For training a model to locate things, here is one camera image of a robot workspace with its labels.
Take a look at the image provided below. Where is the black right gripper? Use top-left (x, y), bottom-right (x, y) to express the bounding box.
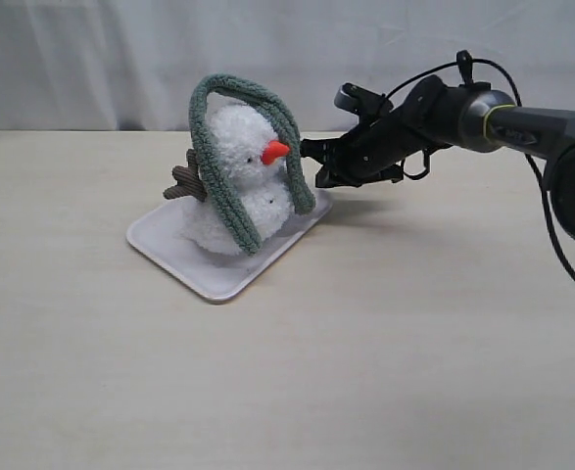
top-left (300, 76), bottom-right (452, 189)

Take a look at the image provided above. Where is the white plush snowman toy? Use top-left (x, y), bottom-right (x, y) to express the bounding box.
top-left (163, 103), bottom-right (316, 256)

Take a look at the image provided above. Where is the green knitted scarf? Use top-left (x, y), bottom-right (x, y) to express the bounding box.
top-left (188, 72), bottom-right (316, 256)

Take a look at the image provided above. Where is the white rectangular tray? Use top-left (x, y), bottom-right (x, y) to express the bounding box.
top-left (125, 190), bottom-right (334, 304)

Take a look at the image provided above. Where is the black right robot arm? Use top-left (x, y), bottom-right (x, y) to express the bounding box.
top-left (300, 74), bottom-right (575, 240)

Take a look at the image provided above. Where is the white backdrop curtain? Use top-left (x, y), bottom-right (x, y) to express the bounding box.
top-left (0, 1), bottom-right (575, 131)

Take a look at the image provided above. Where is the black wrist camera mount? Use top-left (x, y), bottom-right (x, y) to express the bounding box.
top-left (334, 82), bottom-right (394, 118)

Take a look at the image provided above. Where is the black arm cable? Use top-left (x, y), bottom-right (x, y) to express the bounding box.
top-left (379, 50), bottom-right (575, 309)

